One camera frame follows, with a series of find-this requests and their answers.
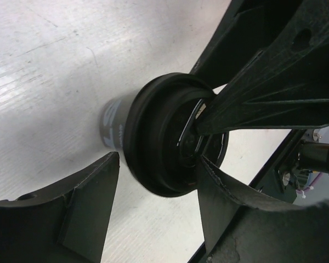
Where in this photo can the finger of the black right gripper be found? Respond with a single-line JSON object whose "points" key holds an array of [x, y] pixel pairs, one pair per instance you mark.
{"points": [[246, 28], [283, 86]]}

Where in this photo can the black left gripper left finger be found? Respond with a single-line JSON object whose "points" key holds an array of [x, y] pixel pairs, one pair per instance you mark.
{"points": [[66, 221]]}

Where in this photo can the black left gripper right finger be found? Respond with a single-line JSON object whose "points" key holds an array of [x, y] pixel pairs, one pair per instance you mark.
{"points": [[241, 224]]}

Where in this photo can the black cup lid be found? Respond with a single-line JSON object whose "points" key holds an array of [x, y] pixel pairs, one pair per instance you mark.
{"points": [[160, 141]]}

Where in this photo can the black paper coffee cup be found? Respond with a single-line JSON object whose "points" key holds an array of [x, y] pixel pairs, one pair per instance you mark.
{"points": [[113, 120]]}

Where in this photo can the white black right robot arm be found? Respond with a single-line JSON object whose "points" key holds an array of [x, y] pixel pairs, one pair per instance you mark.
{"points": [[302, 157]]}

